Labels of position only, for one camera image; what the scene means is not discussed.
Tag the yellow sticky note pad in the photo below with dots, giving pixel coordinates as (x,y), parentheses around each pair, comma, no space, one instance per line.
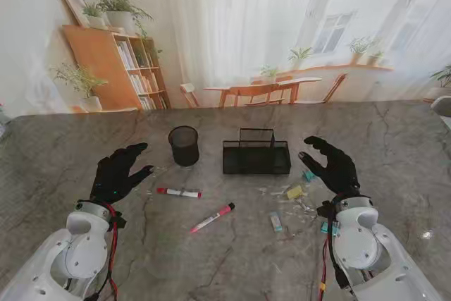
(295,192)

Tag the black mesh desk organizer tray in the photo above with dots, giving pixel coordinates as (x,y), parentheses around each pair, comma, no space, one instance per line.
(257,168)

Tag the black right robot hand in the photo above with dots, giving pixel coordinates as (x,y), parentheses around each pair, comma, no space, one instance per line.
(338,170)

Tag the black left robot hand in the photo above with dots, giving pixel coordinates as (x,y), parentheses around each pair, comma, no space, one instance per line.
(116,177)

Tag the red marker with white label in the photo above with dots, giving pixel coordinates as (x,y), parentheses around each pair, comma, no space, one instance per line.
(179,192)

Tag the clear bottle with red cap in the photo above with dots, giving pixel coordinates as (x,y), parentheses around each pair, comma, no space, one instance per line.
(3,121)

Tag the printed room scene backdrop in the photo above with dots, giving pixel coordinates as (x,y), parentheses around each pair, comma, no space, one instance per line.
(246,15)

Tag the pink marker with black cap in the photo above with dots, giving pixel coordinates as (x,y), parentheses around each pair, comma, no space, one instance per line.
(211,218)

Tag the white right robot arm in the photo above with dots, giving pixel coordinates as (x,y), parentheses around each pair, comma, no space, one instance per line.
(356,244)

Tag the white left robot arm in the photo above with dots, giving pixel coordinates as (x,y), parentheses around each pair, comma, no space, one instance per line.
(81,244)

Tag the white eraser with teal sleeve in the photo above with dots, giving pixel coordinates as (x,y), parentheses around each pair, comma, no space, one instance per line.
(276,222)

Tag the white rounded chair back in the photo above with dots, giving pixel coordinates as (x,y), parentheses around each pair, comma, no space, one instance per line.
(443,105)

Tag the black mesh pen cup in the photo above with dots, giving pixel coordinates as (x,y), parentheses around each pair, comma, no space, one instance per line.
(185,153)

